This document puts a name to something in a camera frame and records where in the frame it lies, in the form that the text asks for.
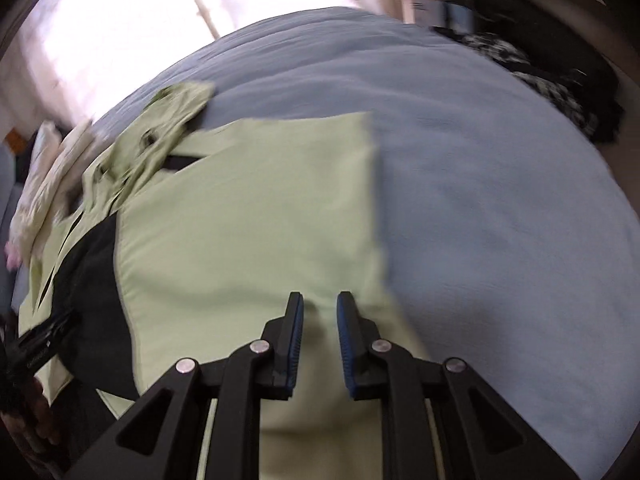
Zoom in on green and black hooded jacket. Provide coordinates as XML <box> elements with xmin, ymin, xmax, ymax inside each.
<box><xmin>23</xmin><ymin>81</ymin><xmax>424</xmax><ymax>479</ymax></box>

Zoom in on white floral curtains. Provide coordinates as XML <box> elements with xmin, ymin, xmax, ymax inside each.
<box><xmin>1</xmin><ymin>0</ymin><xmax>402</xmax><ymax>134</ymax></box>

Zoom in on white cardboard box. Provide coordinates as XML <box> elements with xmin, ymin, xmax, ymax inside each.
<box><xmin>409</xmin><ymin>0</ymin><xmax>475</xmax><ymax>35</ymax></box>

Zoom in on blue fleece bed blanket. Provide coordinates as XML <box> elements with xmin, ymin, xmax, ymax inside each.
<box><xmin>8</xmin><ymin>5</ymin><xmax>640</xmax><ymax>480</ymax></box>

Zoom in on pink white cat plush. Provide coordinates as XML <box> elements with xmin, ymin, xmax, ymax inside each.
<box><xmin>4</xmin><ymin>240</ymin><xmax>23</xmax><ymax>272</ymax></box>

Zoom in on wooden wall shelf unit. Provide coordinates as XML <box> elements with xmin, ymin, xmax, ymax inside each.
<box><xmin>414</xmin><ymin>0</ymin><xmax>640</xmax><ymax>126</ymax></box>

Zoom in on black white patterned garment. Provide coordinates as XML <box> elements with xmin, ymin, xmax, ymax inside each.
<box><xmin>450</xmin><ymin>34</ymin><xmax>624</xmax><ymax>144</ymax></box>

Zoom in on person's left hand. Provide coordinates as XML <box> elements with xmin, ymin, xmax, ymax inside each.
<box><xmin>1</xmin><ymin>378</ymin><xmax>56</xmax><ymax>458</ymax></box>

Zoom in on folded cream puffer jacket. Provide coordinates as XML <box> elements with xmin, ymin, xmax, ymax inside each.
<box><xmin>9</xmin><ymin>119</ymin><xmax>94</xmax><ymax>263</ymax></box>

